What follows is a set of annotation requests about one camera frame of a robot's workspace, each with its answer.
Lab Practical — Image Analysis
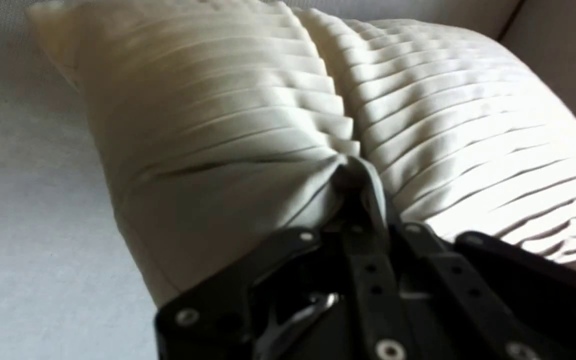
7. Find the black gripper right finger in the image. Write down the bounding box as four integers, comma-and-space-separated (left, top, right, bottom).
374, 206, 576, 360

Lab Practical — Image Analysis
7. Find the grey sofa seat cushion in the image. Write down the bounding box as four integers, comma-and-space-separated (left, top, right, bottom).
0, 0, 165, 360

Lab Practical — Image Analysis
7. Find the small cream pleated pillow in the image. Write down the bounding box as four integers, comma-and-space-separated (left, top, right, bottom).
26, 0, 576, 308

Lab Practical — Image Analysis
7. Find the grey fabric sofa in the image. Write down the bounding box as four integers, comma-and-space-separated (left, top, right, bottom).
0, 0, 576, 360

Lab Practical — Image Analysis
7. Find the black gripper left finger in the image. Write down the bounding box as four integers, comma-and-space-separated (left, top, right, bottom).
155, 199, 411, 360

